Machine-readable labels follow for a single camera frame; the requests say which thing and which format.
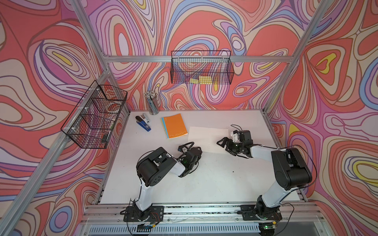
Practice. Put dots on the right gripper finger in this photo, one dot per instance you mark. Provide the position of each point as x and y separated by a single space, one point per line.
234 153
224 142

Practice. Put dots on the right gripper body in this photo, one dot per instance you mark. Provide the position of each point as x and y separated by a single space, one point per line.
236 146

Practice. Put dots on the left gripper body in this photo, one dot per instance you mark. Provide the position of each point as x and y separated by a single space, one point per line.
200 154

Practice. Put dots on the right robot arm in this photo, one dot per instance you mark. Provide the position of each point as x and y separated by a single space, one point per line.
290 171

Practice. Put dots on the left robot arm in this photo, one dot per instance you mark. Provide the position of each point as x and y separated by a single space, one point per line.
153 167

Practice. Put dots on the blue stapler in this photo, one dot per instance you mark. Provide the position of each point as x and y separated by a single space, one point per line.
142 123

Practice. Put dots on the small white eraser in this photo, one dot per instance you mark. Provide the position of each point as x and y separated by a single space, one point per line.
145 118

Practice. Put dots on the yellow sticky notes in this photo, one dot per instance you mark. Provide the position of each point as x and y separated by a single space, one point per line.
202 80

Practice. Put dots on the mesh pencil cup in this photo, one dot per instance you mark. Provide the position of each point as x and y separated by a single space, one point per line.
151 99

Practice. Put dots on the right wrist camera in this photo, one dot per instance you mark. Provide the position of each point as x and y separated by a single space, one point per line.
235 136

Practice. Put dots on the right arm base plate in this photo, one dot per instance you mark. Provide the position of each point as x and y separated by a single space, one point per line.
255 213

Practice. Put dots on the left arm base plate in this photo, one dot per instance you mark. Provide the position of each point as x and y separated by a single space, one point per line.
151 214

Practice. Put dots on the back wire basket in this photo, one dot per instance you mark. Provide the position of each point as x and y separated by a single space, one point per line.
186 64

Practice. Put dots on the wire basket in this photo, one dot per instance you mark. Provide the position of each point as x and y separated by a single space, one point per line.
186 64
91 123

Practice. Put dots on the left wire basket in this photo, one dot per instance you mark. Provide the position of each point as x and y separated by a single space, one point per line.
91 123

